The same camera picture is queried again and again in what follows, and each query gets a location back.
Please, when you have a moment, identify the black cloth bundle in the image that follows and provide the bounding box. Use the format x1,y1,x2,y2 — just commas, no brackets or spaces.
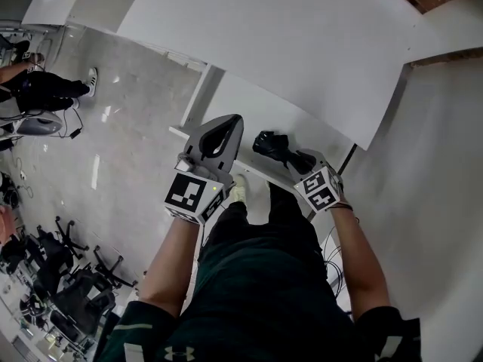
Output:
252,129,303,169

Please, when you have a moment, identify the person's right forearm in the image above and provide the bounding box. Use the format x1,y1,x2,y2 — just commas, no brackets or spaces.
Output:
328,204,392,322

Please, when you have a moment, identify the black office chair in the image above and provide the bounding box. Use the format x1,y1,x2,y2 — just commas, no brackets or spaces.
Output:
32,216,91,297
48,245,137,337

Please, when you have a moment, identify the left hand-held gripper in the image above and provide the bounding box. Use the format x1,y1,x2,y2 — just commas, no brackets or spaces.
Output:
164,114,245,225

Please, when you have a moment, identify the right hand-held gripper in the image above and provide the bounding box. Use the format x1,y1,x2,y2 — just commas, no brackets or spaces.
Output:
288,148,345,213

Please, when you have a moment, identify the person's left forearm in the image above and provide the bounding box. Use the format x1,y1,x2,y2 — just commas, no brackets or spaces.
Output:
138,213,207,318

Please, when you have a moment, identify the person's left pale shoe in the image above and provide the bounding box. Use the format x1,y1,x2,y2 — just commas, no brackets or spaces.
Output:
229,174,248,203

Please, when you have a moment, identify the person's dark clothing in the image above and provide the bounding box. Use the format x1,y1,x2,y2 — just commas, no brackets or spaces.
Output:
94,181,422,362

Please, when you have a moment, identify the white drawer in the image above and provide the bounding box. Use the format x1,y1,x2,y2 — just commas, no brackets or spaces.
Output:
168,64,358,222

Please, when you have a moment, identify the grey oval floor base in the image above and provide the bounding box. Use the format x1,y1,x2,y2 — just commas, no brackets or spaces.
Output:
17,111,63,136

